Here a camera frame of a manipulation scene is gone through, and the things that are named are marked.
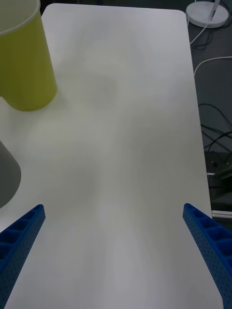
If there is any grey plastic waste bin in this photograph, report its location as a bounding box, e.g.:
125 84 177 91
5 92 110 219
0 140 22 209

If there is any black box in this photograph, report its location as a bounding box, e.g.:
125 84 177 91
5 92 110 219
204 151 232 211

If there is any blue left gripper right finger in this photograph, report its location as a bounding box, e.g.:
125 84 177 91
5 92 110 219
182 203 232 309

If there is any white cable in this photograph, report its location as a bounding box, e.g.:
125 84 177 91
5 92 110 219
193 56 232 76
189 16 214 45

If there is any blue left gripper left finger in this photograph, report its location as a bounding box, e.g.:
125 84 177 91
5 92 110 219
0 204 46 309

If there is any white round stand base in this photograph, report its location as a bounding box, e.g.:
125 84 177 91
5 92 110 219
185 0 229 28

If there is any black cable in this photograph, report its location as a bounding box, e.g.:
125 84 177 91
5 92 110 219
202 124 232 151
198 103 232 136

